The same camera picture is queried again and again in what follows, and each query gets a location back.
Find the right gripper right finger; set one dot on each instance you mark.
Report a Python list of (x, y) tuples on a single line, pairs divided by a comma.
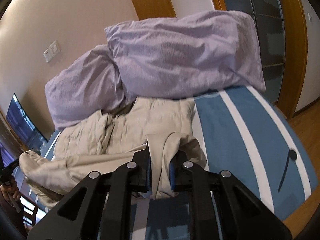
[(221, 206)]

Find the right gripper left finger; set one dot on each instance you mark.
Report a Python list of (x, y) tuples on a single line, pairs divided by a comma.
[(99, 207)]

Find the beige puffer jacket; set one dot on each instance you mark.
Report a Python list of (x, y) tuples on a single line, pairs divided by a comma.
[(103, 142)]

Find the person's left hand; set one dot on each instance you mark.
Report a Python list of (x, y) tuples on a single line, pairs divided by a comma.
[(11, 191)]

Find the dark window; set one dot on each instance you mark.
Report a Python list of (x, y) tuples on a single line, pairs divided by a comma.
[(23, 127)]

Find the blue white striped bed sheet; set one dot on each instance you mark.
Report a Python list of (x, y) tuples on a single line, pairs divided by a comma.
[(238, 131)]

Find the large lilac pillow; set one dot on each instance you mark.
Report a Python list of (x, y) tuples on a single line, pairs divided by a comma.
[(175, 58)]

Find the dark glass sliding door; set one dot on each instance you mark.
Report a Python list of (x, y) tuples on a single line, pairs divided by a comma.
[(268, 18)]

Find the white wall switch panel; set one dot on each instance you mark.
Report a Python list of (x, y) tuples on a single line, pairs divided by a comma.
[(51, 51)]

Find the wooden door frame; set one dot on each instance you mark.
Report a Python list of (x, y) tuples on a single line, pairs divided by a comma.
[(296, 53)]

